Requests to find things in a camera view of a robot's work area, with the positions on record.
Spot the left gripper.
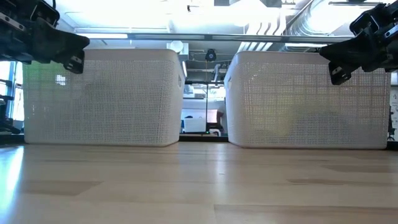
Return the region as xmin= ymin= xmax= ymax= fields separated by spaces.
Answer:
xmin=0 ymin=0 xmax=91 ymax=75

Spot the white storage box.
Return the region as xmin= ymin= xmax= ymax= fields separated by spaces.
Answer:
xmin=183 ymin=117 xmax=208 ymax=134

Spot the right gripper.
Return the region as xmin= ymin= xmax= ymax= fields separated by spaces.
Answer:
xmin=319 ymin=0 xmax=398 ymax=86

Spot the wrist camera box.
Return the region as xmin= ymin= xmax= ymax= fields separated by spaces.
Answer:
xmin=349 ymin=12 xmax=381 ymax=35
xmin=30 ymin=0 xmax=61 ymax=28

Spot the white mesh laundry basket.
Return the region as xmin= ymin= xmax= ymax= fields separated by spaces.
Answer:
xmin=22 ymin=49 xmax=187 ymax=147
xmin=223 ymin=51 xmax=392 ymax=150

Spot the black clamp stand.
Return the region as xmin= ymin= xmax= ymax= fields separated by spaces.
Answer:
xmin=387 ymin=105 xmax=398 ymax=141

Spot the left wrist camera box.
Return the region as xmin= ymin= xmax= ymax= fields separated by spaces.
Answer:
xmin=30 ymin=0 xmax=61 ymax=28

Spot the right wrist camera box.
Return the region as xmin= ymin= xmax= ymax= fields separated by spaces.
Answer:
xmin=349 ymin=12 xmax=381 ymax=35

